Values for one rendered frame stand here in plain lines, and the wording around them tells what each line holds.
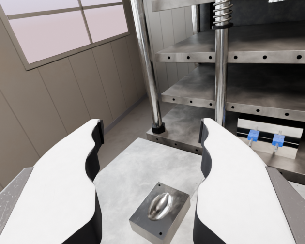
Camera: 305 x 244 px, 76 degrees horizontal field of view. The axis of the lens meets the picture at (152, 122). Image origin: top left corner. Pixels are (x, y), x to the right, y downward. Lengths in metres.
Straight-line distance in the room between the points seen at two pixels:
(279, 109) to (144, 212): 0.73
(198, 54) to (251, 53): 0.24
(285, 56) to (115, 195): 0.92
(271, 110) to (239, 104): 0.14
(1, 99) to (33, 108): 0.29
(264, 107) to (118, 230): 0.83
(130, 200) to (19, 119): 1.57
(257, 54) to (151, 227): 0.80
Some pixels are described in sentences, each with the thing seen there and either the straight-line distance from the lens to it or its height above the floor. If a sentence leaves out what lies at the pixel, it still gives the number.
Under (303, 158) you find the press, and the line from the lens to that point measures 1.20.
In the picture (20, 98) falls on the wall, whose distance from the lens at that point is 2.23.
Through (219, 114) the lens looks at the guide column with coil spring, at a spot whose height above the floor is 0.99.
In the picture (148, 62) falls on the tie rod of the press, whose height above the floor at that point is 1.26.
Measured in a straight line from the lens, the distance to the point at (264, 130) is 1.10.
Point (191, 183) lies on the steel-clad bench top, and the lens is 0.95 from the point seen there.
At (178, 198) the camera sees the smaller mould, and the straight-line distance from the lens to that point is 0.82.
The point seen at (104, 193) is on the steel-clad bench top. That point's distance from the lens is 1.01.
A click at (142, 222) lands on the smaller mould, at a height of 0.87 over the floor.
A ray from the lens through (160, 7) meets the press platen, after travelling 1.14.
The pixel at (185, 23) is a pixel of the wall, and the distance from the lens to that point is 3.29.
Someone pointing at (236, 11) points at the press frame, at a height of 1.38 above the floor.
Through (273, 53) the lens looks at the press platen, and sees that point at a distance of 0.96.
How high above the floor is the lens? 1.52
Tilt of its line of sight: 30 degrees down
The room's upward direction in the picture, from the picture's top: 10 degrees counter-clockwise
